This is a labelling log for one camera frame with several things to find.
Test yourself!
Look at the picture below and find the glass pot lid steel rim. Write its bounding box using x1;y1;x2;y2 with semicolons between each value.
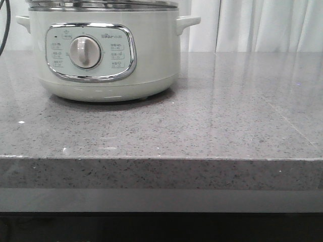
26;1;178;12

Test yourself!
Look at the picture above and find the pale green electric cooking pot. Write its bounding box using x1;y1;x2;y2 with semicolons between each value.
16;8;201;102

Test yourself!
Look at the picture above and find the white pleated curtain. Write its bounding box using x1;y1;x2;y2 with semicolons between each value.
0;0;323;53

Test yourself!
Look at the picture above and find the black cable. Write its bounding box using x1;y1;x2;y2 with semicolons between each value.
0;0;12;55

